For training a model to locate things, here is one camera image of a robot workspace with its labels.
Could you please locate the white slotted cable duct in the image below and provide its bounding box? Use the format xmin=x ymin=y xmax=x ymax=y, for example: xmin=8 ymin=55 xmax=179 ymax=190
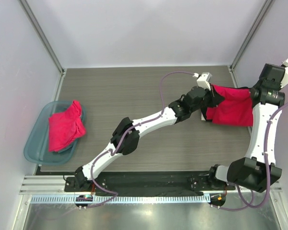
xmin=30 ymin=194 xmax=210 ymax=205

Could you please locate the right aluminium frame post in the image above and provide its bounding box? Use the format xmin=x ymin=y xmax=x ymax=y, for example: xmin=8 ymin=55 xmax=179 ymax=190
xmin=229 ymin=0 xmax=276 ymax=72

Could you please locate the aluminium frame post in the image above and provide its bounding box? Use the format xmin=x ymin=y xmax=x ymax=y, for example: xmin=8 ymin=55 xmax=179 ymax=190
xmin=229 ymin=0 xmax=276 ymax=72
xmin=18 ymin=0 xmax=64 ymax=75

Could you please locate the red t-shirt in bin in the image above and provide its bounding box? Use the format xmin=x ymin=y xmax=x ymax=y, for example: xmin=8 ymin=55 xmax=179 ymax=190
xmin=48 ymin=100 xmax=86 ymax=152

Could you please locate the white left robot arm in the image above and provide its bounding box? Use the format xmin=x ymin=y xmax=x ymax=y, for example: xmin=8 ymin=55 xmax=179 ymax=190
xmin=74 ymin=86 xmax=225 ymax=191

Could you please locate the red t-shirt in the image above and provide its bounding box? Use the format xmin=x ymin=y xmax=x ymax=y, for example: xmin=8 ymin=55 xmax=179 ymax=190
xmin=205 ymin=84 xmax=254 ymax=127
xmin=48 ymin=100 xmax=86 ymax=152

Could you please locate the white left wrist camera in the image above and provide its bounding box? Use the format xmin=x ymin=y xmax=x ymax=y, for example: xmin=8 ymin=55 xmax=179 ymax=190
xmin=193 ymin=72 xmax=212 ymax=91

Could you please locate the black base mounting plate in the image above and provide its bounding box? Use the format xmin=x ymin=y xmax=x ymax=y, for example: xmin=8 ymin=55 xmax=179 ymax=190
xmin=63 ymin=170 xmax=236 ymax=192

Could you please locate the teal plastic bin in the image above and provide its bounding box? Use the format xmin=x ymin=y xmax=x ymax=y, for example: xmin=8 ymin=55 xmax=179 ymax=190
xmin=24 ymin=100 xmax=79 ymax=166

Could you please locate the left aluminium frame post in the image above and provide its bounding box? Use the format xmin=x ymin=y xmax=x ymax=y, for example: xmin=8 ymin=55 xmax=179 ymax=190
xmin=18 ymin=0 xmax=64 ymax=75

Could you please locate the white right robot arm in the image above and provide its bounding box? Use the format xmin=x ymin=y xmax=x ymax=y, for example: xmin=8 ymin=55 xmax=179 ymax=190
xmin=212 ymin=64 xmax=285 ymax=193

